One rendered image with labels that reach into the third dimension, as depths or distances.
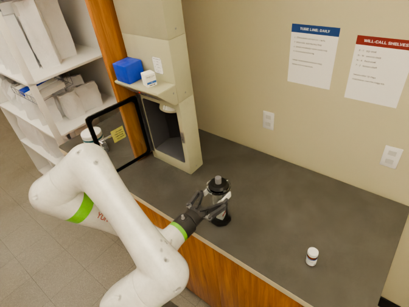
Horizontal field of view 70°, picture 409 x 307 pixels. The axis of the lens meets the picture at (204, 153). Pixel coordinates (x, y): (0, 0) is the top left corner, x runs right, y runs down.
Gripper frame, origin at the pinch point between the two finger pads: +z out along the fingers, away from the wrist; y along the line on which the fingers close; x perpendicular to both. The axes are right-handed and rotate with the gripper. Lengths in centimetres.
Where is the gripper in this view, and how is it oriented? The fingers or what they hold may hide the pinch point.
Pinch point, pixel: (218, 192)
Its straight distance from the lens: 134.0
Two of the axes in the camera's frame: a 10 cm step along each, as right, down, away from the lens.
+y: -7.7, -3.3, 5.5
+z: 6.4, -5.2, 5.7
